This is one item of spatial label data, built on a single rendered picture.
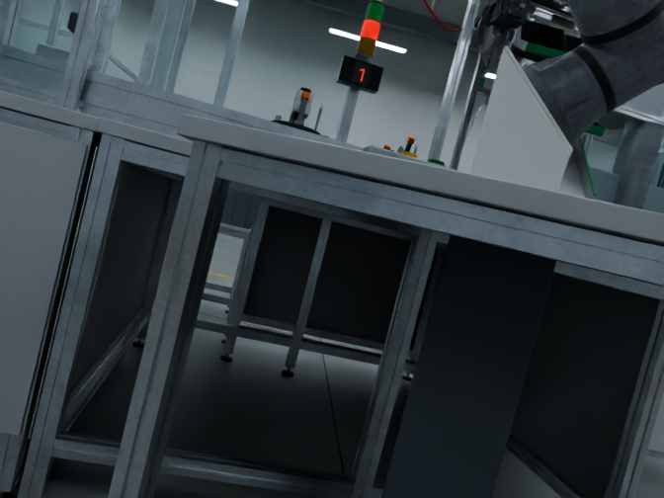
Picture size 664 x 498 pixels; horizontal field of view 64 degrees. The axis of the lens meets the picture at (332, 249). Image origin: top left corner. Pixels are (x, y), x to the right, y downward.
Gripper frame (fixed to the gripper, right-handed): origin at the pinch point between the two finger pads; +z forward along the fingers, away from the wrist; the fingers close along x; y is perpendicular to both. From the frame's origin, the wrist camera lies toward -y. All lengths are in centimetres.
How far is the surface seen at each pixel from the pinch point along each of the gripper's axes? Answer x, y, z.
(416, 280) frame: -5, 4, 54
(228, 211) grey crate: -52, -205, 54
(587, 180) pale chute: 43.1, -12.4, 17.0
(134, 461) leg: -55, 47, 86
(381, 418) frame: -5, 4, 88
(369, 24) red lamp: -25.2, -29.7, -11.4
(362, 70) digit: -24.0, -29.3, 1.8
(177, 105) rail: -67, -3, 29
